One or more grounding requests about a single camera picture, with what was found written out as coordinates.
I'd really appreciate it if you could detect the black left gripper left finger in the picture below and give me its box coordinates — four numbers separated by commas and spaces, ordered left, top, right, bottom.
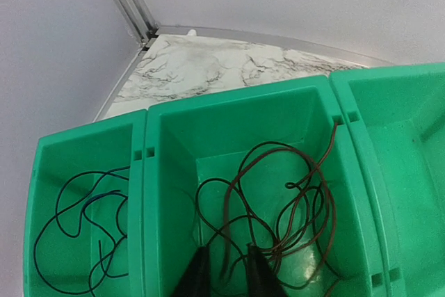
172, 246, 211, 297

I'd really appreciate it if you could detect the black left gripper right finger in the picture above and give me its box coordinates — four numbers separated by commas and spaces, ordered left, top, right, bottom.
246, 244, 287, 297

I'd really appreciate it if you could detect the brown cable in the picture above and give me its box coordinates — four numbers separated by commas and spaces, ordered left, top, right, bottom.
195, 122, 345, 297

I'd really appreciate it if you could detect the black cable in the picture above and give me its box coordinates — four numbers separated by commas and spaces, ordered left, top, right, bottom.
33, 166, 131, 295

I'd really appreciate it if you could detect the green bin middle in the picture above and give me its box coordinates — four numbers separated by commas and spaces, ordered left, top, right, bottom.
144, 76, 388, 296

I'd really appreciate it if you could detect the green bin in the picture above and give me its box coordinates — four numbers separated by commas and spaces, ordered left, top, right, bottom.
144, 76, 388, 296
330, 63, 444, 296
24, 110, 147, 296

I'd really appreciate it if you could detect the green bin left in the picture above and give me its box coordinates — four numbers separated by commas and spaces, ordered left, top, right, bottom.
24, 110, 147, 296

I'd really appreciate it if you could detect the green bin right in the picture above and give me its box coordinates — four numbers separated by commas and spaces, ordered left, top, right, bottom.
330, 63, 444, 296

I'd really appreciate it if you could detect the left aluminium corner post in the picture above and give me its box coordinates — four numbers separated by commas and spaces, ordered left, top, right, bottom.
92, 0, 161, 51

